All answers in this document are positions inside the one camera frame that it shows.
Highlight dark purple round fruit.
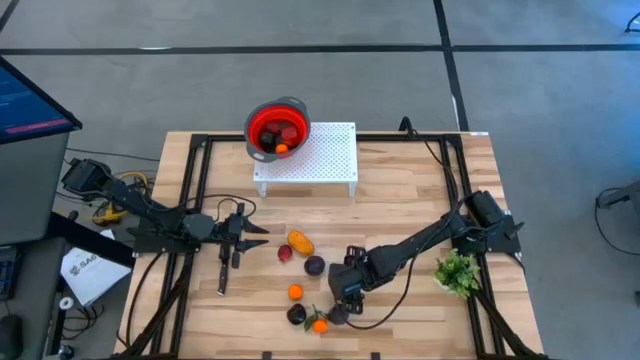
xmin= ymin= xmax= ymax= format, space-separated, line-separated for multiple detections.
xmin=327 ymin=303 xmax=350 ymax=326

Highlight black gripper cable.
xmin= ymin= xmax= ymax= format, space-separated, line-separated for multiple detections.
xmin=344 ymin=249 xmax=421 ymax=331
xmin=199 ymin=193 xmax=257 ymax=221

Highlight yellow connector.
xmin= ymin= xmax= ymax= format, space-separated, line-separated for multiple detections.
xmin=92 ymin=207 xmax=129 ymax=226

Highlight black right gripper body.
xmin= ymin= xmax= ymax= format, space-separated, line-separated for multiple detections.
xmin=326 ymin=244 xmax=374 ymax=304

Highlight black floor cable loop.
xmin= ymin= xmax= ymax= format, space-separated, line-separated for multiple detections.
xmin=593 ymin=186 xmax=640 ymax=257

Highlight black computer mouse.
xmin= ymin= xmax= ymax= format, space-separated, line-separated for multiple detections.
xmin=0 ymin=313 xmax=25 ymax=360

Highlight orange yellow mango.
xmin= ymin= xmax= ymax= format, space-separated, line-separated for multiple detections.
xmin=286 ymin=228 xmax=316 ymax=257

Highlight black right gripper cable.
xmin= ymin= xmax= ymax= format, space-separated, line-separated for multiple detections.
xmin=344 ymin=249 xmax=421 ymax=331

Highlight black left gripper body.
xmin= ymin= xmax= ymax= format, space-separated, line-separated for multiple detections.
xmin=214 ymin=201 xmax=247 ymax=270

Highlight black round fruit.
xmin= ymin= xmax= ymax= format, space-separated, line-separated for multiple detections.
xmin=286 ymin=303 xmax=308 ymax=326

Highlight thin black floor cable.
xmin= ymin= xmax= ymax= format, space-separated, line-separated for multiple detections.
xmin=64 ymin=147 xmax=161 ymax=164

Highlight grey cabinet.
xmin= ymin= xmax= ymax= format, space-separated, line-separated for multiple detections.
xmin=0 ymin=132 xmax=70 ymax=246

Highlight white perforated metal rack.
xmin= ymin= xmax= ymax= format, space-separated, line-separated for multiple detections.
xmin=252 ymin=121 xmax=360 ymax=199

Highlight black power cable with plug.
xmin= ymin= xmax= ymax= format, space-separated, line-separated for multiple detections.
xmin=398 ymin=115 xmax=464 ymax=201

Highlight tangerine with green leaves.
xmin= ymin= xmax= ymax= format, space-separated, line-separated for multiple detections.
xmin=303 ymin=304 xmax=330 ymax=335

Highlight computer monitor blue screen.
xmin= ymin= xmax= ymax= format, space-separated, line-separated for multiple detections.
xmin=0 ymin=55 xmax=84 ymax=146

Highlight black metal table frame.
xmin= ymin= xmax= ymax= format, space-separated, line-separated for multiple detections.
xmin=112 ymin=130 xmax=551 ymax=360

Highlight black kitchen knife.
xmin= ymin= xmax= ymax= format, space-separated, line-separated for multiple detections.
xmin=216 ymin=243 xmax=232 ymax=297

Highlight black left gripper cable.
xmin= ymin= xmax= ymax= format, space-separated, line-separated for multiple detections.
xmin=199 ymin=193 xmax=257 ymax=221

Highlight black keyboard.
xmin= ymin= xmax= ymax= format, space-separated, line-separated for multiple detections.
xmin=0 ymin=244 xmax=20 ymax=302

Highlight white printed booklet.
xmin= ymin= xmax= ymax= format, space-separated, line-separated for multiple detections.
xmin=59 ymin=228 xmax=132 ymax=307

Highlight yellow cable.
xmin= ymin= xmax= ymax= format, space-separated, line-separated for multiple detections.
xmin=114 ymin=170 xmax=151 ymax=196

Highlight dark purple plum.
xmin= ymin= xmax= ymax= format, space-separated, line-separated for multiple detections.
xmin=303 ymin=255 xmax=327 ymax=277

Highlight small green artificial plant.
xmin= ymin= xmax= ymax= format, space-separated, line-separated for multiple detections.
xmin=432 ymin=248 xmax=481 ymax=300

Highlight red collapsible colander grey rim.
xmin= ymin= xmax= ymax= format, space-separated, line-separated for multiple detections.
xmin=243 ymin=95 xmax=312 ymax=164

